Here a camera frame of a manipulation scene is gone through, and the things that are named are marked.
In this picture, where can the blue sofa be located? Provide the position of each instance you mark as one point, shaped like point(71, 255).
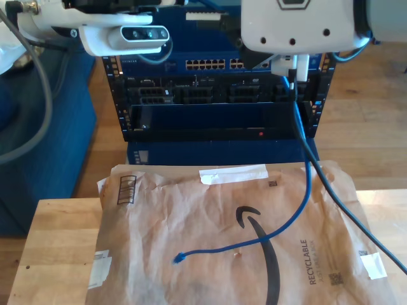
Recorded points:
point(47, 159)

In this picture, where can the black rack frame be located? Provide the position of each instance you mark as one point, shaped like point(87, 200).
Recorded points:
point(117, 105)

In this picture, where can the brown paper mailer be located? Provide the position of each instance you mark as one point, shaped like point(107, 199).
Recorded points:
point(190, 222)

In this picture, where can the black rack server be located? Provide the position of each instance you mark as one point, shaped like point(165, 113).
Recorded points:
point(219, 92)

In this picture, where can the blue network switch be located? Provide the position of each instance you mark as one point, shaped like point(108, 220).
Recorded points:
point(203, 44)

